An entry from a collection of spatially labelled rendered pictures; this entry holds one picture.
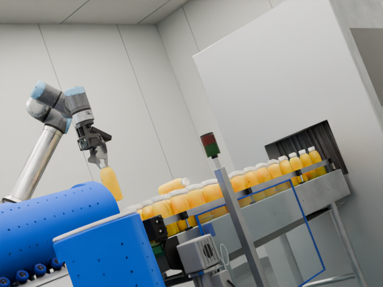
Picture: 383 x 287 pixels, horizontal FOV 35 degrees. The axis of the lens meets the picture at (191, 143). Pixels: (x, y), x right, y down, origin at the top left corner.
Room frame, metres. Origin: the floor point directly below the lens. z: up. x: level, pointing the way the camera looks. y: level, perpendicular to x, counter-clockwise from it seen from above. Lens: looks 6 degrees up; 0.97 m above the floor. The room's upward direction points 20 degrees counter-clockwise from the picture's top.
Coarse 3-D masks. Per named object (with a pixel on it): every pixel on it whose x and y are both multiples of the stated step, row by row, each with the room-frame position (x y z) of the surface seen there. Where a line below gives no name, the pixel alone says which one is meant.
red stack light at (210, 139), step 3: (210, 135) 2.57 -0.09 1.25; (213, 135) 2.58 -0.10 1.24; (201, 138) 2.58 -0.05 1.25; (204, 138) 2.57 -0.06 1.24; (207, 138) 2.56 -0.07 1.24; (210, 138) 2.57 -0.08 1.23; (213, 138) 2.57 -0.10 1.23; (201, 141) 2.59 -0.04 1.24; (204, 141) 2.57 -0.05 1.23; (207, 141) 2.56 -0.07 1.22; (210, 141) 2.57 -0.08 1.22; (213, 141) 2.57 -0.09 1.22; (216, 141) 2.58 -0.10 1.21; (204, 144) 2.57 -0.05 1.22; (207, 144) 2.57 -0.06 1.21
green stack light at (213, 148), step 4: (212, 144) 2.57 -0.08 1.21; (216, 144) 2.58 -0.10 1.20; (204, 148) 2.58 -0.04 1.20; (208, 148) 2.57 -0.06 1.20; (212, 148) 2.56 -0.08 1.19; (216, 148) 2.57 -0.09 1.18; (208, 152) 2.57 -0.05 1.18; (212, 152) 2.56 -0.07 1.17; (216, 152) 2.57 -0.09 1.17; (220, 152) 2.58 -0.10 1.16; (208, 156) 2.58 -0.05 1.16
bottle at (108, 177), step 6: (102, 168) 2.62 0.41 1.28; (108, 168) 2.62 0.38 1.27; (102, 174) 2.61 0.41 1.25; (108, 174) 2.61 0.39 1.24; (114, 174) 2.63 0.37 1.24; (102, 180) 2.62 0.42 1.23; (108, 180) 2.61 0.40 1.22; (114, 180) 2.62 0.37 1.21; (108, 186) 2.61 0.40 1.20; (114, 186) 2.61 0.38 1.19; (114, 192) 2.61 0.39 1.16; (120, 192) 2.63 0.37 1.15; (120, 198) 2.62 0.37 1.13
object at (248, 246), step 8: (224, 168) 2.59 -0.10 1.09; (216, 176) 2.59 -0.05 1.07; (224, 176) 2.58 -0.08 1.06; (224, 184) 2.57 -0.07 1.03; (224, 192) 2.58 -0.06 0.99; (232, 192) 2.59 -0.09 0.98; (232, 200) 2.57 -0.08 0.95; (232, 208) 2.58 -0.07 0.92; (240, 208) 2.60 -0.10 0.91; (232, 216) 2.59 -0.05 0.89; (240, 216) 2.58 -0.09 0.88; (240, 224) 2.57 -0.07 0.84; (240, 232) 2.58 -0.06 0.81; (248, 232) 2.59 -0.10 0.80; (240, 240) 2.59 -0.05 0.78; (248, 240) 2.58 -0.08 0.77; (248, 248) 2.57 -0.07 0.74; (248, 256) 2.58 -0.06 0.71; (256, 256) 2.59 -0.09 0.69; (248, 264) 2.59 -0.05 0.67; (256, 264) 2.57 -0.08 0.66; (256, 272) 2.58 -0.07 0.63; (256, 280) 2.59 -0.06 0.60; (264, 280) 2.58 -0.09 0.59
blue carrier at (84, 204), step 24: (72, 192) 2.31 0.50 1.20; (96, 192) 2.37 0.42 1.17; (0, 216) 2.04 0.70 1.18; (24, 216) 2.09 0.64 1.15; (48, 216) 2.16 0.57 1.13; (72, 216) 2.23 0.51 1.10; (96, 216) 2.31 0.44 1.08; (0, 240) 1.99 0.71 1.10; (24, 240) 2.06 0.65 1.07; (48, 240) 2.14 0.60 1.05; (0, 264) 1.99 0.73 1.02; (24, 264) 2.07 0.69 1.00; (48, 264) 2.19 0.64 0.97
